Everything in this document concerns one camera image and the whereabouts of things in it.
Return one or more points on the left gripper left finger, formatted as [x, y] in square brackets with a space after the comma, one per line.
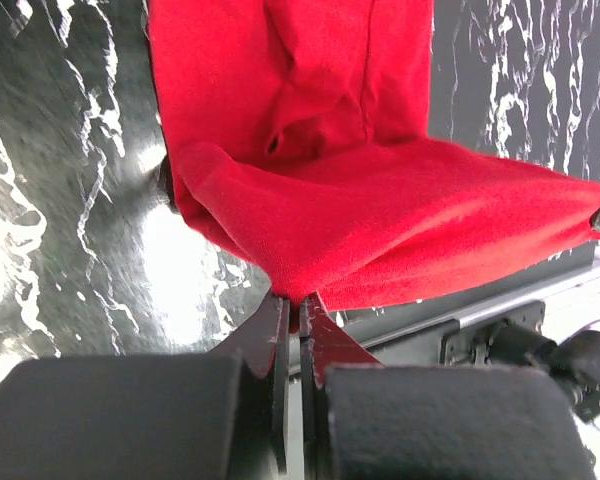
[217, 415]

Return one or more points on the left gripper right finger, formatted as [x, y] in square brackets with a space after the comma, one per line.
[365, 420]

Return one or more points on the dark red t shirt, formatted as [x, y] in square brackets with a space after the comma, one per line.
[296, 134]

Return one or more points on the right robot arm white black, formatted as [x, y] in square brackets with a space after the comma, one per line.
[574, 364]

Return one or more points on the aluminium frame rail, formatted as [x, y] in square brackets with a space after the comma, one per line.
[373, 328]

